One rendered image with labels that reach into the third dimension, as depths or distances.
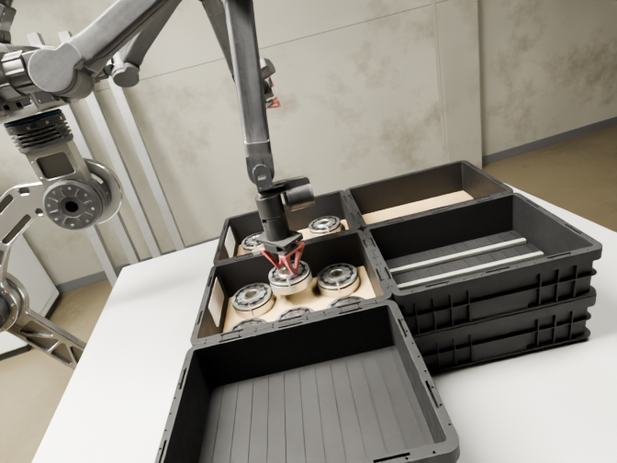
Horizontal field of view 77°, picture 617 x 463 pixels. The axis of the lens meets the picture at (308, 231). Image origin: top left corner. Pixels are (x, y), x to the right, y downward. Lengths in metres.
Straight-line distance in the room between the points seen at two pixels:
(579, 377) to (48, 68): 1.15
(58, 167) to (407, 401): 1.03
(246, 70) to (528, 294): 0.71
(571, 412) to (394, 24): 2.90
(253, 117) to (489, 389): 0.72
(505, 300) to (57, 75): 0.94
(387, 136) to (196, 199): 1.66
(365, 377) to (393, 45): 2.87
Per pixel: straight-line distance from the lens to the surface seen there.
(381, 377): 0.75
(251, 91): 0.84
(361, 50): 3.25
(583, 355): 0.99
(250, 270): 1.02
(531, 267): 0.82
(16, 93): 0.94
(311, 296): 0.96
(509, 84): 3.89
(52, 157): 1.24
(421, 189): 1.32
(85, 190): 1.19
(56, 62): 0.89
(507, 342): 0.92
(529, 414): 0.87
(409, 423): 0.69
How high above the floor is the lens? 1.39
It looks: 26 degrees down
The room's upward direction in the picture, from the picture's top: 15 degrees counter-clockwise
